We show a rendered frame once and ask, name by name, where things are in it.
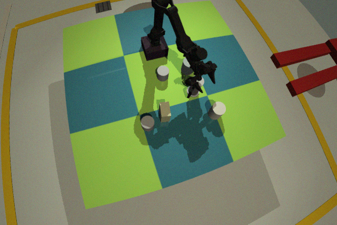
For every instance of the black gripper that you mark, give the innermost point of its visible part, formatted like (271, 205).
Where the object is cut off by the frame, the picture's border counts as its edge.
(191, 81)

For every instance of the french press with black knob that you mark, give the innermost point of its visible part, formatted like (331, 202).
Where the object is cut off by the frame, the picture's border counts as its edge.
(192, 91)

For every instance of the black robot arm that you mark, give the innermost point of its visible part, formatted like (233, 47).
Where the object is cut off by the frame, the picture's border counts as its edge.
(191, 51)

